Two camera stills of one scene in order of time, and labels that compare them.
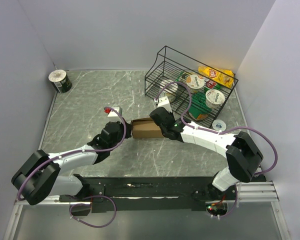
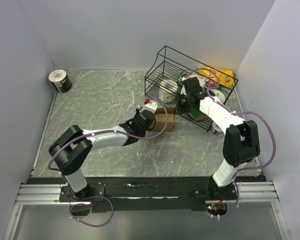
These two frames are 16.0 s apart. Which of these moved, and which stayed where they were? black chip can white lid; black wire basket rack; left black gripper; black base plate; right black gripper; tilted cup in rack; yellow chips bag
Moved: left black gripper; right black gripper
Stayed: yellow chips bag; black base plate; tilted cup in rack; black chip can white lid; black wire basket rack
